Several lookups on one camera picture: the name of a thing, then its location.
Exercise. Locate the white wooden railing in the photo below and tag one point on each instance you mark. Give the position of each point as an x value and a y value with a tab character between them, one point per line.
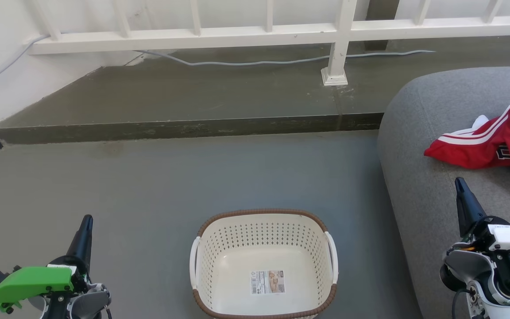
193	37

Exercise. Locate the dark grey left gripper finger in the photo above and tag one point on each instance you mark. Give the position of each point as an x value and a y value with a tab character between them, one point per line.
88	244
77	244

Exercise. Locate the dark grey post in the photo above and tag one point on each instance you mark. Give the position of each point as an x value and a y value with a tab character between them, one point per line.
381	9

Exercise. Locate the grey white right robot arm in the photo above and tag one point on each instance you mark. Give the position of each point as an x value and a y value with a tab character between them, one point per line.
465	266

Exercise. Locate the cream perforated laundry basket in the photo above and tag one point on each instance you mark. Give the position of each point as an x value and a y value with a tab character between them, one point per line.
255	221

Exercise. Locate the grey fabric sofa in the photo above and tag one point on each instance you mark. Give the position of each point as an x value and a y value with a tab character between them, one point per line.
436	199

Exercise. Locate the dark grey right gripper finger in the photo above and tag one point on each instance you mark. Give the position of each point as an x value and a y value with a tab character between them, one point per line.
472	208
461	212

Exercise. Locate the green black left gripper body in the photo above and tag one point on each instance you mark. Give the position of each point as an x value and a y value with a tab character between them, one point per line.
31	281

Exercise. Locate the red jersey with black lettering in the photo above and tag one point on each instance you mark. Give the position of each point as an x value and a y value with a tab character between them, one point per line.
472	148

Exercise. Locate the white paper label sticker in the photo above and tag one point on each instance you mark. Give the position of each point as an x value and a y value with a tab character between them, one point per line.
267	282

